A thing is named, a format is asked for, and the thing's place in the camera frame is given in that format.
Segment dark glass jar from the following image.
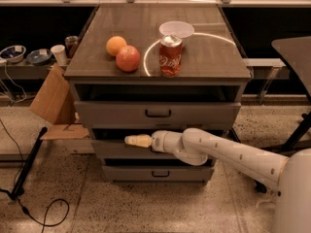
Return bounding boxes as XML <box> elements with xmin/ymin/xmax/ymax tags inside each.
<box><xmin>65</xmin><ymin>36</ymin><xmax>79</xmax><ymax>58</ymax></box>

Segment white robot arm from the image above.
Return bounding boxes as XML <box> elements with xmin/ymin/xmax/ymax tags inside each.
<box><xmin>124</xmin><ymin>128</ymin><xmax>289</xmax><ymax>189</ymax></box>

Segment white plastic bowl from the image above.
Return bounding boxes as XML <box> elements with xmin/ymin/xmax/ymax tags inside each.
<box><xmin>159</xmin><ymin>21</ymin><xmax>194</xmax><ymax>46</ymax></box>

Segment black stand leg left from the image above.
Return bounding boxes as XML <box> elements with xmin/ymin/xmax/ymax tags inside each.
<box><xmin>9</xmin><ymin>127</ymin><xmax>48</xmax><ymax>200</ymax></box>

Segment red soda can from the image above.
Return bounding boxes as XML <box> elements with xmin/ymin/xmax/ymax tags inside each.
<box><xmin>158</xmin><ymin>35</ymin><xmax>183</xmax><ymax>77</ymax></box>

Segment dark side table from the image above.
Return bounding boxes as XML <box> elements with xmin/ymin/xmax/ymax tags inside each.
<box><xmin>271</xmin><ymin>36</ymin><xmax>311</xmax><ymax>99</ymax></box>

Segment grey bottom drawer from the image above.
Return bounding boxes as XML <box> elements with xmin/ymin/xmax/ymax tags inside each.
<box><xmin>103</xmin><ymin>166</ymin><xmax>214</xmax><ymax>182</ymax></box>

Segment white paper cup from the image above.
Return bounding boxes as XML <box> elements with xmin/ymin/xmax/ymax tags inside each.
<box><xmin>51</xmin><ymin>45</ymin><xmax>67</xmax><ymax>66</ymax></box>

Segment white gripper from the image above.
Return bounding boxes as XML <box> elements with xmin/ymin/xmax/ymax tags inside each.
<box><xmin>124</xmin><ymin>130</ymin><xmax>167</xmax><ymax>152</ymax></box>

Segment grey top drawer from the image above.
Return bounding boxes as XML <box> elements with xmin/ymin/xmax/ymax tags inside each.
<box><xmin>75</xmin><ymin>101</ymin><xmax>241</xmax><ymax>130</ymax></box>

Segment grey drawer cabinet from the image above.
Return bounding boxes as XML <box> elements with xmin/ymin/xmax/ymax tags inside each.
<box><xmin>65</xmin><ymin>3</ymin><xmax>251</xmax><ymax>168</ymax></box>

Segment grey drawer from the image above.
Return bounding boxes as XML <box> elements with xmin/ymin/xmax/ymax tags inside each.
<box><xmin>103</xmin><ymin>166</ymin><xmax>214</xmax><ymax>182</ymax></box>
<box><xmin>75</xmin><ymin>101</ymin><xmax>241</xmax><ymax>130</ymax></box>
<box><xmin>91</xmin><ymin>140</ymin><xmax>175</xmax><ymax>159</ymax></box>

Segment blue bowl right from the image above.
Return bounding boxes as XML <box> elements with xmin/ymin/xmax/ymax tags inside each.
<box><xmin>26</xmin><ymin>49</ymin><xmax>52</xmax><ymax>66</ymax></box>

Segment blue bowl left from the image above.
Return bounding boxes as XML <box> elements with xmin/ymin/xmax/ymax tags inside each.
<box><xmin>0</xmin><ymin>45</ymin><xmax>26</xmax><ymax>64</ymax></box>

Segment blue bowl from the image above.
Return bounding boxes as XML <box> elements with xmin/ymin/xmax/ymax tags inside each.
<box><xmin>26</xmin><ymin>49</ymin><xmax>52</xmax><ymax>66</ymax></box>
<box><xmin>0</xmin><ymin>45</ymin><xmax>26</xmax><ymax>64</ymax></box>

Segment red apple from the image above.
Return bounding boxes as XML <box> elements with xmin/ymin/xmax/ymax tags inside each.
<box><xmin>116</xmin><ymin>46</ymin><xmax>141</xmax><ymax>72</ymax></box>

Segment orange fruit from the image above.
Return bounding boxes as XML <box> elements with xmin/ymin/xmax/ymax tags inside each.
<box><xmin>106</xmin><ymin>36</ymin><xmax>127</xmax><ymax>56</ymax></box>

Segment brown cardboard box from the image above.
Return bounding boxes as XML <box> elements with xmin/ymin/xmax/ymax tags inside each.
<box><xmin>30</xmin><ymin>64</ymin><xmax>88</xmax><ymax>140</ymax></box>

